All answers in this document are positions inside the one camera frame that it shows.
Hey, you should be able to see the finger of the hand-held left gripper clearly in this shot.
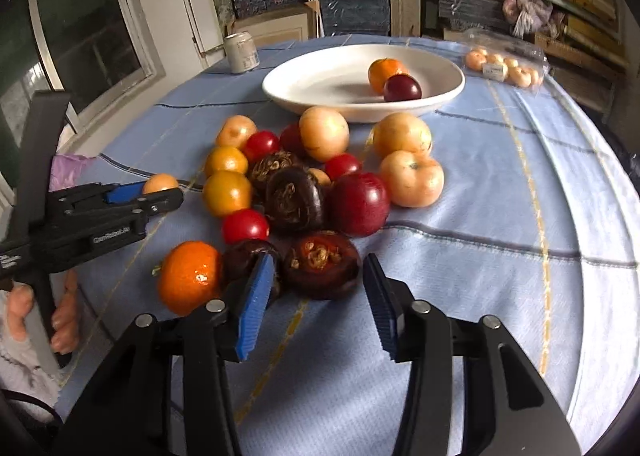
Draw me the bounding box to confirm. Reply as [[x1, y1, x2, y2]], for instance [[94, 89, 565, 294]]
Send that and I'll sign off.
[[51, 181, 148, 211], [122, 188, 185, 221]]

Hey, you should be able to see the white framed window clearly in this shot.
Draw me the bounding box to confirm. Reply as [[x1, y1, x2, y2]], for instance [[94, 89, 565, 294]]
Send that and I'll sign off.
[[0, 0, 166, 177]]

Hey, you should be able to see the large pale pink tomato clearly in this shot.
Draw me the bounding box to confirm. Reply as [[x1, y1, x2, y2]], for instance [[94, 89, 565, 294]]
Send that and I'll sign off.
[[379, 150, 445, 209]]

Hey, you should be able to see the row of small pale tomatoes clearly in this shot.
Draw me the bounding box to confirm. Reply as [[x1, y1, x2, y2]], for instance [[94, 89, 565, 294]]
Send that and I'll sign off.
[[465, 48, 543, 89]]

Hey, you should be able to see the white plate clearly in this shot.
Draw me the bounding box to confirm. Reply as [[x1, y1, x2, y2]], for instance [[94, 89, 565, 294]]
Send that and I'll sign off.
[[262, 44, 466, 125]]

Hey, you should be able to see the large pale yellow tomato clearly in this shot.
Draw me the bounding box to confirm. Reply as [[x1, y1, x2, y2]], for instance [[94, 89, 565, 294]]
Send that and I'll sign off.
[[372, 112, 433, 159], [299, 106, 350, 163]]

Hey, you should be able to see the purple cloth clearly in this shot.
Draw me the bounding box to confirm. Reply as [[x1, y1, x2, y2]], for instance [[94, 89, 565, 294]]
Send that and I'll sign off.
[[50, 153, 96, 189]]

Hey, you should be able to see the pink plastic bag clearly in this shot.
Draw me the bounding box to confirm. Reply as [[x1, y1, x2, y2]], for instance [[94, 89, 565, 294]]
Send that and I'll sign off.
[[502, 0, 556, 39]]

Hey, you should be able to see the blue checked tablecloth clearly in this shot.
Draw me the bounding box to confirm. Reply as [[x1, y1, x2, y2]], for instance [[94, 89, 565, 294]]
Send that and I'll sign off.
[[52, 34, 640, 456]]

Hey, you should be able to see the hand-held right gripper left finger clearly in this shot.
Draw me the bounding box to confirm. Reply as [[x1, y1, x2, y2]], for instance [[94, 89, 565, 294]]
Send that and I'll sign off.
[[50, 252, 278, 456]]

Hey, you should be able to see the upright cardboard sheet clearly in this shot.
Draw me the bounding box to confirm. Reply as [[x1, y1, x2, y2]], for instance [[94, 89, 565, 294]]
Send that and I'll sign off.
[[389, 0, 423, 36]]

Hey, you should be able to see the large red plum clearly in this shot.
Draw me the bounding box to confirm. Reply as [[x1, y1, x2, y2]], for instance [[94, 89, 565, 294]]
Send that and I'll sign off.
[[327, 172, 391, 237]]

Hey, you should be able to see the person's left forearm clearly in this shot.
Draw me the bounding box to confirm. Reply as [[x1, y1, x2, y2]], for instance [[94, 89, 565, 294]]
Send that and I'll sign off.
[[0, 331, 63, 424]]

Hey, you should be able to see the small yellow orange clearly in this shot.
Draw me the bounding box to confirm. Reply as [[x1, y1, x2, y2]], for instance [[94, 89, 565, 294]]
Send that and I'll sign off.
[[204, 146, 249, 178]]

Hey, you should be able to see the beige box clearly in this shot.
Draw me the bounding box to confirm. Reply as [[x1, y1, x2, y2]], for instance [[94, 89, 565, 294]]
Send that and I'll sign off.
[[227, 6, 318, 49]]

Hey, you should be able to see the stack of dark packets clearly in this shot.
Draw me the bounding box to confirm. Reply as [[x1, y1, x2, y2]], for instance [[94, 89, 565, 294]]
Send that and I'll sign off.
[[437, 0, 506, 34]]

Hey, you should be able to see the bright orange tangerine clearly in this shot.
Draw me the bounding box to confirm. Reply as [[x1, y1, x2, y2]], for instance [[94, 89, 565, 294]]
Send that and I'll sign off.
[[157, 241, 224, 317]]

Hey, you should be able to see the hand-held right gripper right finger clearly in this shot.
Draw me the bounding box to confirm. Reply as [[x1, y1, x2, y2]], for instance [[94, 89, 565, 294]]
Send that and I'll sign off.
[[362, 253, 583, 456]]

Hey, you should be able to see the dark red plum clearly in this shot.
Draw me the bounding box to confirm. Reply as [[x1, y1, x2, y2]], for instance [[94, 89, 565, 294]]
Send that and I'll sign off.
[[383, 74, 422, 103]]

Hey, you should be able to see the red cherry tomato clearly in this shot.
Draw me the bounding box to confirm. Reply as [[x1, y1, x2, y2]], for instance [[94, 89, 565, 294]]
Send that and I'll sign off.
[[243, 130, 281, 164], [221, 208, 271, 245], [279, 122, 307, 157], [324, 153, 363, 181]]

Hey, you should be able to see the person's left hand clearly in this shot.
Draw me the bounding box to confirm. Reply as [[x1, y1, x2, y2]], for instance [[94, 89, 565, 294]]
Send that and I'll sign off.
[[2, 270, 81, 356]]

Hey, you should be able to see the pale metal can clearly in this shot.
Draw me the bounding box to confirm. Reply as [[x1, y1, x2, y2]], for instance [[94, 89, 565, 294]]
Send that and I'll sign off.
[[223, 32, 261, 74]]

